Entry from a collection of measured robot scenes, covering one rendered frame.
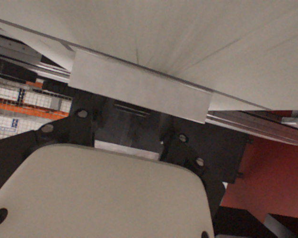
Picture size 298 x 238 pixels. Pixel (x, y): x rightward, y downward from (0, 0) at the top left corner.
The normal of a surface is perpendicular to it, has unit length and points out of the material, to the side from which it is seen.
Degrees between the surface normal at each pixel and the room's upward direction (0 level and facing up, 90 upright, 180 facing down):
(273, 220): 90
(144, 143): 90
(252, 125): 90
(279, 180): 90
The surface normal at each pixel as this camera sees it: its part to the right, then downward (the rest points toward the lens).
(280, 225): -0.96, -0.25
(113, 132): 0.14, 0.07
